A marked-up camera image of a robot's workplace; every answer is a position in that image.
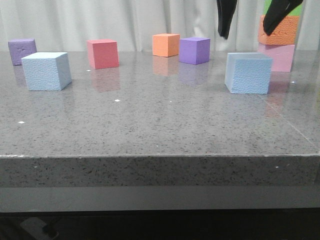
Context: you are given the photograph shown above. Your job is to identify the red foam cube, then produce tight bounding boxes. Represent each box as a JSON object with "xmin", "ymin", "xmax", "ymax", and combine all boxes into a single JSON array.
[{"xmin": 86, "ymin": 39, "xmax": 120, "ymax": 69}]

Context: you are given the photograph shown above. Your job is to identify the small orange foam cube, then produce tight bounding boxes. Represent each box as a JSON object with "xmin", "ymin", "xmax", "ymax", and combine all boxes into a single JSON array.
[{"xmin": 152, "ymin": 33, "xmax": 180, "ymax": 57}]

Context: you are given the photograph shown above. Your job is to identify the white curtain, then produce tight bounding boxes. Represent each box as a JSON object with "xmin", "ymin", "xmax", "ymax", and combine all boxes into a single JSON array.
[{"xmin": 0, "ymin": 0, "xmax": 320, "ymax": 53}]

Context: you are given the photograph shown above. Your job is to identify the dented purple foam cube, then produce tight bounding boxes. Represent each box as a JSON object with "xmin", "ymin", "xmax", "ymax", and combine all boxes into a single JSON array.
[{"xmin": 8, "ymin": 38, "xmax": 37, "ymax": 66}]

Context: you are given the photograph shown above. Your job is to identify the large orange foam cube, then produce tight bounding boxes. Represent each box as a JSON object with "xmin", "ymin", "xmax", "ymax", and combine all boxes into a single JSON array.
[{"xmin": 257, "ymin": 15, "xmax": 300, "ymax": 45}]

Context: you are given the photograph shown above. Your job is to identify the pink foam cube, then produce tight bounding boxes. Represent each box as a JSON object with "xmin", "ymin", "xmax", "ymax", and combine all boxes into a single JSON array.
[{"xmin": 257, "ymin": 43, "xmax": 295, "ymax": 72}]

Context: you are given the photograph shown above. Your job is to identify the green foam cube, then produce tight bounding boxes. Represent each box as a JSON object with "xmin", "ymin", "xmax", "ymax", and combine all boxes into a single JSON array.
[{"xmin": 263, "ymin": 0, "xmax": 302, "ymax": 16}]

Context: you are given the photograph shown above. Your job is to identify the light blue textured foam cube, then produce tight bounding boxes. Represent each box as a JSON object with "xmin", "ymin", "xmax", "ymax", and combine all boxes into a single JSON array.
[{"xmin": 224, "ymin": 52, "xmax": 273, "ymax": 95}]

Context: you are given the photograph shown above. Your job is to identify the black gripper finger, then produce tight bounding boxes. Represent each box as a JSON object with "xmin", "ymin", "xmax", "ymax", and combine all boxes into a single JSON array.
[
  {"xmin": 263, "ymin": 0, "xmax": 303, "ymax": 36},
  {"xmin": 216, "ymin": 0, "xmax": 238, "ymax": 40}
]

